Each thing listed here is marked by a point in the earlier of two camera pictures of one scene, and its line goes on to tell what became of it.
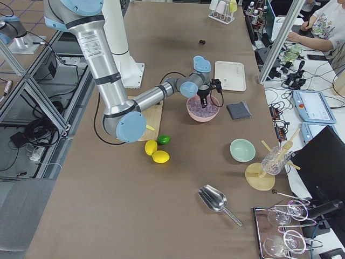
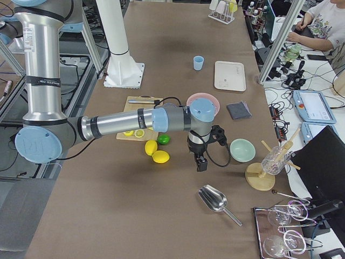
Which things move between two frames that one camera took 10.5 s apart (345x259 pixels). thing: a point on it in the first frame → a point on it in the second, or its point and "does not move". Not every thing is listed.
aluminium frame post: [287, 28] does not move
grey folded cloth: [239, 110] does not move
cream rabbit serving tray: [231, 74] does not move
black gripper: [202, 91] → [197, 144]
